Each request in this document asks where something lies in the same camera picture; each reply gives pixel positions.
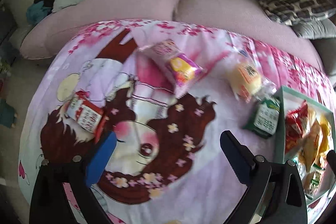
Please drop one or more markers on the green cow biscuit packet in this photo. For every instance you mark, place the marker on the green cow biscuit packet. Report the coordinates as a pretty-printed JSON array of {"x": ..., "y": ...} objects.
[{"x": 312, "y": 181}]

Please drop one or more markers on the red cracker packet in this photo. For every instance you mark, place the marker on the red cracker packet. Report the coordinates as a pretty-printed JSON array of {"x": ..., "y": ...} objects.
[{"x": 296, "y": 126}]

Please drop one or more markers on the pink anime print blanket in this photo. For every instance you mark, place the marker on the pink anime print blanket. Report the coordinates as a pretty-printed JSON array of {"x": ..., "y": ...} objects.
[{"x": 168, "y": 165}]

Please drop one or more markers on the green mung bean biscuit packet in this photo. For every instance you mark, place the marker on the green mung bean biscuit packet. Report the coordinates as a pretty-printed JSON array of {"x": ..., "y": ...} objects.
[{"x": 264, "y": 119}]

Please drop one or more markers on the pink swiss roll packet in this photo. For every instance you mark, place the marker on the pink swiss roll packet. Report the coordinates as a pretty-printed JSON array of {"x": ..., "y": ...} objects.
[{"x": 181, "y": 71}]

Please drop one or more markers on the clear steamed cake packet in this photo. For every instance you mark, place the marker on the clear steamed cake packet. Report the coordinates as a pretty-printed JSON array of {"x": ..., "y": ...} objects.
[{"x": 245, "y": 79}]

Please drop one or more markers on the grey pillow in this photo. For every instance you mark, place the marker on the grey pillow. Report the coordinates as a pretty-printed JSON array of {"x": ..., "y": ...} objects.
[{"x": 323, "y": 29}]

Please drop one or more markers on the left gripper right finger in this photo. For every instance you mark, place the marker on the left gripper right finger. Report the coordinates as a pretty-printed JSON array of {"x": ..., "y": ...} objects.
[{"x": 274, "y": 191}]

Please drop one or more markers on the black white patterned pillow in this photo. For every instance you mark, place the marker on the black white patterned pillow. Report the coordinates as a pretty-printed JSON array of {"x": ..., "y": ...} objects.
[{"x": 293, "y": 12}]

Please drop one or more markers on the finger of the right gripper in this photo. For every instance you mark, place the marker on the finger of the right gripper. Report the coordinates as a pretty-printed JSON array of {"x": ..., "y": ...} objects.
[{"x": 331, "y": 159}]

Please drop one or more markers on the yellow snack packet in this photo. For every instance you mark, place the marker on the yellow snack packet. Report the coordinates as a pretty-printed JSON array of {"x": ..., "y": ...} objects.
[{"x": 317, "y": 142}]

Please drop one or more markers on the red white candy packet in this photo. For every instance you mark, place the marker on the red white candy packet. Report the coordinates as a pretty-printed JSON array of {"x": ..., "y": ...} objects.
[{"x": 86, "y": 115}]

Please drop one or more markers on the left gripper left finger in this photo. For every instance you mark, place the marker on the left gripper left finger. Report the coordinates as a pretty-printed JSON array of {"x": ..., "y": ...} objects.
[{"x": 49, "y": 203}]

